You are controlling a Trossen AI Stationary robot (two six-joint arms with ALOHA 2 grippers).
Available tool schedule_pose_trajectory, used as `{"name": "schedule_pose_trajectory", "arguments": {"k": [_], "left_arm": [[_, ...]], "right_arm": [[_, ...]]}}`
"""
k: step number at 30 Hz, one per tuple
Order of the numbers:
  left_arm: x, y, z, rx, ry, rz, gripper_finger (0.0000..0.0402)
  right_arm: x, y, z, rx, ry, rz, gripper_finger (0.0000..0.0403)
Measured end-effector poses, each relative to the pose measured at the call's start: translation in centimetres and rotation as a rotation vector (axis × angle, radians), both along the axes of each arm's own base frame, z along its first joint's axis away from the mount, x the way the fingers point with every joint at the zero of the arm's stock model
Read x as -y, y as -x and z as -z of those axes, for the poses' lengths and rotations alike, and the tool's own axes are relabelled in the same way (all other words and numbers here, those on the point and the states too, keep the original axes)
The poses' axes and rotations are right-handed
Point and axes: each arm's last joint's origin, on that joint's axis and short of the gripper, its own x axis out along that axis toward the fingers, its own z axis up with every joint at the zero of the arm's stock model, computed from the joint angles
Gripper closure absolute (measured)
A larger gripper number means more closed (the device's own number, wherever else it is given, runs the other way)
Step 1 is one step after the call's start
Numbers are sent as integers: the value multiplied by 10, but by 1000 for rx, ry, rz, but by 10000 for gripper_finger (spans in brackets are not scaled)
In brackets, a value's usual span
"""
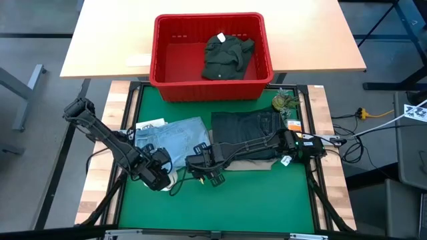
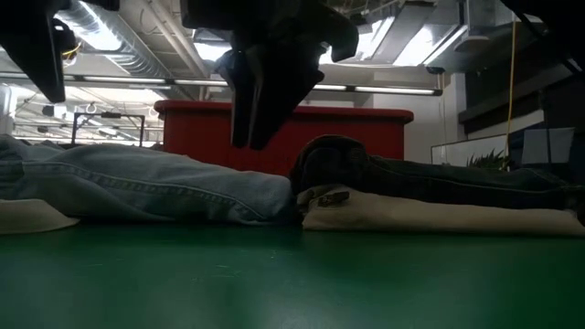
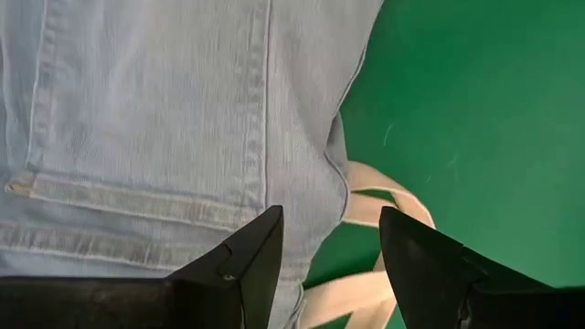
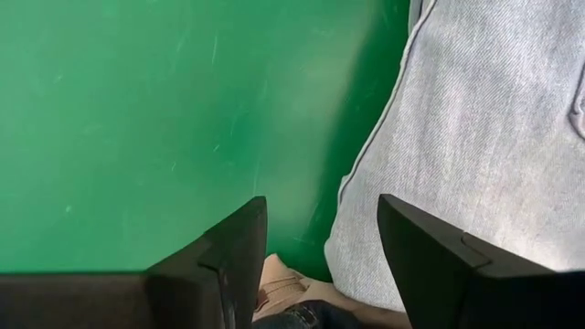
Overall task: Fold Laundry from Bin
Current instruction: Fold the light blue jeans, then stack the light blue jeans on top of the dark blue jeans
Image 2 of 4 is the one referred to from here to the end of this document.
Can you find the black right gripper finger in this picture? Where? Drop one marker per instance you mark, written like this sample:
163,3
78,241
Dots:
288,82
244,100

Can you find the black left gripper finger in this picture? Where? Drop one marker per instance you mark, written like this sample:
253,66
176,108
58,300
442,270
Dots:
36,59

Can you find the light blue jeans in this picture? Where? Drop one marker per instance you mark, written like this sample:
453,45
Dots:
137,183

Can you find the dark blue jeans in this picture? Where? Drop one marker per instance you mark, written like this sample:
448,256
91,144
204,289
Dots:
434,180

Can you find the beige shorts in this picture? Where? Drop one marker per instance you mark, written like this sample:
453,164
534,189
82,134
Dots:
411,217

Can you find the red plastic laundry bin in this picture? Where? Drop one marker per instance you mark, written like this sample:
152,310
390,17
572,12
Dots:
196,132

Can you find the black metal rack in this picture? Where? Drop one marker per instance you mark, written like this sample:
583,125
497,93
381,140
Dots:
109,115

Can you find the long ceiling light strip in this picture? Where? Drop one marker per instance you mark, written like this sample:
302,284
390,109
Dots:
388,90

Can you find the white cloth tote bag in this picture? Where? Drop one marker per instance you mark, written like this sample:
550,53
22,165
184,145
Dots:
27,217

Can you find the green table mat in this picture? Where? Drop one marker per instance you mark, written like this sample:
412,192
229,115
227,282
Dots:
274,283

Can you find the succulent plant in black pot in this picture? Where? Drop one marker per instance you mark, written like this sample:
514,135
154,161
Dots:
489,161

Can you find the black ceiling camera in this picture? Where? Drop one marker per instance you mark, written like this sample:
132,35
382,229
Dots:
68,43

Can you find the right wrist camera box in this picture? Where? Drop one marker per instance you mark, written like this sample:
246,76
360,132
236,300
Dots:
345,39

